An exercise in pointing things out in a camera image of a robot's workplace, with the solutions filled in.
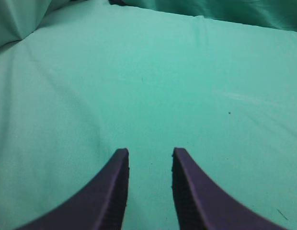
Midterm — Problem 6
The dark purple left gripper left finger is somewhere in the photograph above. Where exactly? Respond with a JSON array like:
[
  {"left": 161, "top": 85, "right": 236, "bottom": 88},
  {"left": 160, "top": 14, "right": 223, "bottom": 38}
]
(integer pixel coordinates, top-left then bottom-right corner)
[{"left": 20, "top": 149, "right": 129, "bottom": 230}]

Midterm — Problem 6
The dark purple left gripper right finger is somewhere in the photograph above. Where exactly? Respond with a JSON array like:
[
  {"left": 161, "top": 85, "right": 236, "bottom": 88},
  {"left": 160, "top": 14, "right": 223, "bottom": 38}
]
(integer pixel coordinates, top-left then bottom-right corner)
[{"left": 171, "top": 148, "right": 282, "bottom": 230}]

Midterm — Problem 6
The green table cloth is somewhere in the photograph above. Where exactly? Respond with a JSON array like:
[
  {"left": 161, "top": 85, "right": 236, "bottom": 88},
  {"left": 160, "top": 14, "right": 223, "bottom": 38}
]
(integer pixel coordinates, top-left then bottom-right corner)
[{"left": 0, "top": 0, "right": 297, "bottom": 230}]

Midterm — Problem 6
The green backdrop curtain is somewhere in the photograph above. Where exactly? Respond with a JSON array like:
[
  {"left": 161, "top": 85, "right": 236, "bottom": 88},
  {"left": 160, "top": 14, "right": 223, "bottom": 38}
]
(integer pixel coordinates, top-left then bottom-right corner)
[{"left": 0, "top": 0, "right": 297, "bottom": 47}]

